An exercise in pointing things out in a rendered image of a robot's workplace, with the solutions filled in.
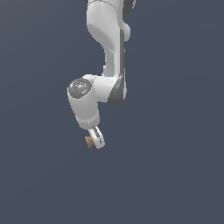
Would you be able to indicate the small brown block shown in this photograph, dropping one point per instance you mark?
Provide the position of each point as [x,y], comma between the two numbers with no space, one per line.
[89,142]

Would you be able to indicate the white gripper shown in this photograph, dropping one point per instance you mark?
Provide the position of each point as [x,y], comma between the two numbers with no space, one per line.
[97,137]

